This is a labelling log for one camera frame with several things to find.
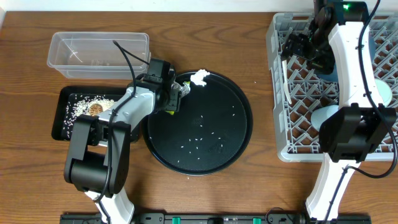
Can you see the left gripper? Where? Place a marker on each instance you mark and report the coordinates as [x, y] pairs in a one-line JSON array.
[[173, 98]]

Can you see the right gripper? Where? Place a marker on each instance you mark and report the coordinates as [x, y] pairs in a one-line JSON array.
[[298, 45]]

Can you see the brown food piece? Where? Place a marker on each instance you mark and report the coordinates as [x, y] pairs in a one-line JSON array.
[[95, 109]]

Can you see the white plastic knife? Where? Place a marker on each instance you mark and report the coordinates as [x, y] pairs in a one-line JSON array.
[[285, 83]]

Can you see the light blue cup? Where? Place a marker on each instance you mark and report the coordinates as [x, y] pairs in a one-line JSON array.
[[322, 114]]

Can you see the mint green bowl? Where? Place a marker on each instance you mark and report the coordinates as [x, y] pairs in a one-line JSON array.
[[384, 91]]

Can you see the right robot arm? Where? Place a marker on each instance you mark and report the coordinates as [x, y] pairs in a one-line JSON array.
[[338, 42]]

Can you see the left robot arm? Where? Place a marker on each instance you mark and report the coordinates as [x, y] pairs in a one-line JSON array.
[[98, 156]]

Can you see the grey dishwasher rack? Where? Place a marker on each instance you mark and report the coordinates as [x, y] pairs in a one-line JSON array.
[[296, 138]]

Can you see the clear plastic wrapper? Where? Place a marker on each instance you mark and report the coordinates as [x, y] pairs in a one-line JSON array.
[[183, 89]]

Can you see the crumpled white tissue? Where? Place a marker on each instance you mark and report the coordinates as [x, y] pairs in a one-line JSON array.
[[198, 77]]

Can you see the round black serving tray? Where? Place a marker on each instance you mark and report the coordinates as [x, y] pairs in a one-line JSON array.
[[209, 132]]

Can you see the pile of white rice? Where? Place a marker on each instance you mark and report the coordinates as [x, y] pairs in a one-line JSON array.
[[78, 104]]

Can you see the clear plastic storage bin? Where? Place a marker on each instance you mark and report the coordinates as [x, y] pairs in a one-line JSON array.
[[96, 55]]

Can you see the black rectangular tray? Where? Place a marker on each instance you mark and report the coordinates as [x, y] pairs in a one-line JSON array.
[[110, 92]]

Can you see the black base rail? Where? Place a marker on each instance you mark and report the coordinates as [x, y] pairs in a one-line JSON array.
[[160, 218]]

